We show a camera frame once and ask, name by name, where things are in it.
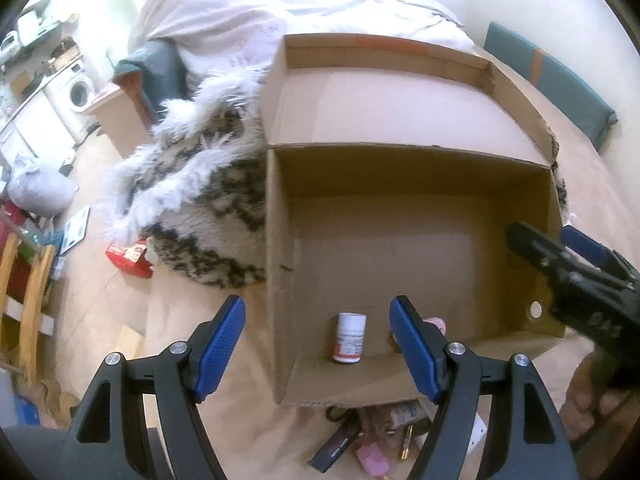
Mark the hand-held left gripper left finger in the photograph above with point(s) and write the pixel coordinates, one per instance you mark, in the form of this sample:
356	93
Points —
222	350

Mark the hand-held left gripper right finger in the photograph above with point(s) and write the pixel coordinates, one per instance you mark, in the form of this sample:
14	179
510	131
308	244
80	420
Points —
415	355

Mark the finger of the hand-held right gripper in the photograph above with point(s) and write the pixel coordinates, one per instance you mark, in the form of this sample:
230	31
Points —
535	250
585	245

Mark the small pink container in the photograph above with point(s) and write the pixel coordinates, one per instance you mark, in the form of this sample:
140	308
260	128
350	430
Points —
437	325

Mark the white pill bottle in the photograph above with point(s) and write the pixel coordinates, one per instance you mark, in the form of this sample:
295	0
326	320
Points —
348	337

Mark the pink shell-shaped case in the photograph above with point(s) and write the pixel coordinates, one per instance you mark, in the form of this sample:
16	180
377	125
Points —
372	460

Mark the large cardboard box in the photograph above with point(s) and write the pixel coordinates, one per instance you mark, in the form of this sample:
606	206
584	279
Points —
400	240

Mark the black device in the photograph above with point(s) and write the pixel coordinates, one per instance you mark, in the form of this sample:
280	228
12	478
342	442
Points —
334	447

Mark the person's right hand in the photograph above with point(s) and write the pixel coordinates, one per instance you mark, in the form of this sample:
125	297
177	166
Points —
580	400

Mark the printed paper roll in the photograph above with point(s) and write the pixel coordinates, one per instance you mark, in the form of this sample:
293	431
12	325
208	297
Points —
406	414

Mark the red box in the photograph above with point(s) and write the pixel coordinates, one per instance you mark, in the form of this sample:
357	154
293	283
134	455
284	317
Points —
130	257

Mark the shaggy patterned rug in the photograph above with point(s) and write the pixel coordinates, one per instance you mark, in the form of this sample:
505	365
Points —
200	200

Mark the teal cushion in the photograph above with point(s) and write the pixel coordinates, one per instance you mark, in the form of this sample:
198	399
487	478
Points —
555	80

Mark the bathroom scale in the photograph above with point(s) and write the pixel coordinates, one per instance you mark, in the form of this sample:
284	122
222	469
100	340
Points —
74	230

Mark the wooden chair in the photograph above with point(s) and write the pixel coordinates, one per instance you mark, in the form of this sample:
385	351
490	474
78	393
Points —
30	305

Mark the white plastic bag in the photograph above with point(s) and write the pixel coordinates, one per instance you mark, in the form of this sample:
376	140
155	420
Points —
40	190

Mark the wooden side cabinet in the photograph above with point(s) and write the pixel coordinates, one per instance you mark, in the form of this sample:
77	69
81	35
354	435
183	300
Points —
117	117

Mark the teal cloth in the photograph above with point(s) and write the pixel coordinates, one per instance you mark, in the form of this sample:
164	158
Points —
145	80

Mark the white washing machine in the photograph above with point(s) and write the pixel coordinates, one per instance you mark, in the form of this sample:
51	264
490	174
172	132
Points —
75	90

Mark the white duvet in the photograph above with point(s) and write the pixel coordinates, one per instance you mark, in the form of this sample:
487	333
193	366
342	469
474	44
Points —
260	15

